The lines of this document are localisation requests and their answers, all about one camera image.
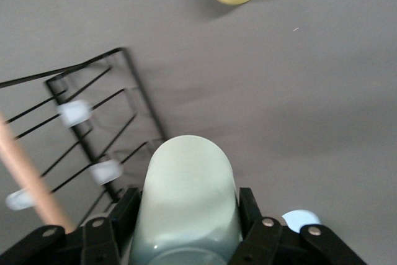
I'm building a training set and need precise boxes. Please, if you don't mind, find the pale green plastic cup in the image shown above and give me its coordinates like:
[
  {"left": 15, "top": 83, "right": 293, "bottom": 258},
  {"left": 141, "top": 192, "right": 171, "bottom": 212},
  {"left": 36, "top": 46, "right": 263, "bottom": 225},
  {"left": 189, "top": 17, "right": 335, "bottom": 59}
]
[{"left": 128, "top": 134, "right": 244, "bottom": 265}]

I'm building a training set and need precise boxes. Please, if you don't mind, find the dark grey table cloth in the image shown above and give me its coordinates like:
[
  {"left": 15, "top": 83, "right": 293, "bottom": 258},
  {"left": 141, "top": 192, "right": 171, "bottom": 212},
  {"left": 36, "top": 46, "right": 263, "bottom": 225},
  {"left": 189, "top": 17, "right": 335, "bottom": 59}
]
[{"left": 0, "top": 0, "right": 397, "bottom": 265}]

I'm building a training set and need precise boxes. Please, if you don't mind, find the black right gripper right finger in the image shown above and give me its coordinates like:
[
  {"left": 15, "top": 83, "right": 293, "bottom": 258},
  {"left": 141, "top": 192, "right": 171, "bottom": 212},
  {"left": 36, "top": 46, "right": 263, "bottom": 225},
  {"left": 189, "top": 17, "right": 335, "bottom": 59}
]
[{"left": 230, "top": 187, "right": 369, "bottom": 265}]

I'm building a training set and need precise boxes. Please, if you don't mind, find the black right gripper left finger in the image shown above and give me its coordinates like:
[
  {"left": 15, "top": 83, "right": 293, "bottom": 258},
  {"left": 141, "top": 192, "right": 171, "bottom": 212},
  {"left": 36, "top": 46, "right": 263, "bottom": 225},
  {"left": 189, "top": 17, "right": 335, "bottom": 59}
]
[{"left": 0, "top": 187, "right": 143, "bottom": 265}]

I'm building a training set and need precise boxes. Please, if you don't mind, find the light blue plastic cup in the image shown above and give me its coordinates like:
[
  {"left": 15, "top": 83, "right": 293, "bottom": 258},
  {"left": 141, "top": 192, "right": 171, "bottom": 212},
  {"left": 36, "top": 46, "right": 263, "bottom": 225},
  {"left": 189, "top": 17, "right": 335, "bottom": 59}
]
[{"left": 281, "top": 209, "right": 322, "bottom": 235}]

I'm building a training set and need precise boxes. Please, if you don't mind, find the black wire cup holder rack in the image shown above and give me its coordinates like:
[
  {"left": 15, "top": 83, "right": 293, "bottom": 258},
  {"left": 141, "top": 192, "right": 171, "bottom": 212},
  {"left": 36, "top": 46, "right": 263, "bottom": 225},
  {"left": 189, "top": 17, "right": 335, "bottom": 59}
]
[{"left": 0, "top": 47, "right": 167, "bottom": 235}]

